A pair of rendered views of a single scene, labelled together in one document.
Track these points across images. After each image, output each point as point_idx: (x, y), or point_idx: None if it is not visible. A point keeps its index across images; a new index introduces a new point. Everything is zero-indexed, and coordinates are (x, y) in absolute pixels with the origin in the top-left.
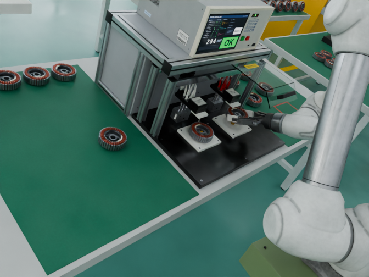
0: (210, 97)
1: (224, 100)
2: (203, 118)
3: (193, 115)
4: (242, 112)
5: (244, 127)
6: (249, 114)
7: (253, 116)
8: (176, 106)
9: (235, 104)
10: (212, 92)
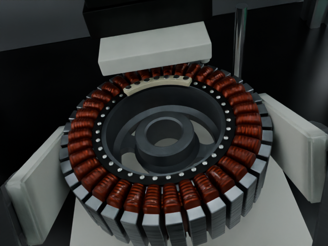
0: (212, 26)
1: (274, 42)
2: (53, 123)
3: (20, 104)
4: (221, 127)
5: (255, 244)
6: (288, 152)
7: (320, 192)
8: (10, 60)
9: (138, 47)
10: (235, 6)
